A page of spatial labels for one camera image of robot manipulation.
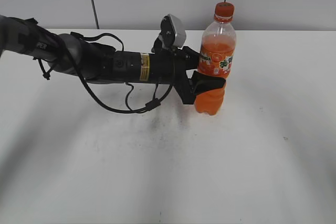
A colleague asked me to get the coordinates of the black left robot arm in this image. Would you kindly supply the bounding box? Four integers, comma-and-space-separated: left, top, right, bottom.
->
1, 14, 226, 104

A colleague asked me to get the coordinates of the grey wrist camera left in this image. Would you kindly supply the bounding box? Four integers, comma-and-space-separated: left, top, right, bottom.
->
160, 14, 186, 49

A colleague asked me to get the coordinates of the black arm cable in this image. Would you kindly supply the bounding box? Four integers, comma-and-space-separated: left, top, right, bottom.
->
33, 32, 176, 114

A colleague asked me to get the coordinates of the orange soda bottle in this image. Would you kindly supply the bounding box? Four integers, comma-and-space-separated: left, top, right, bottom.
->
195, 13, 236, 115

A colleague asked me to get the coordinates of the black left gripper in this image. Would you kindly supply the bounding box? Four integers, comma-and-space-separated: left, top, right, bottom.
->
151, 39, 226, 105

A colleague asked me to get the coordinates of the orange bottle cap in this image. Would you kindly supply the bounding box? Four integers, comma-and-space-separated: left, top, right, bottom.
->
214, 2, 235, 23

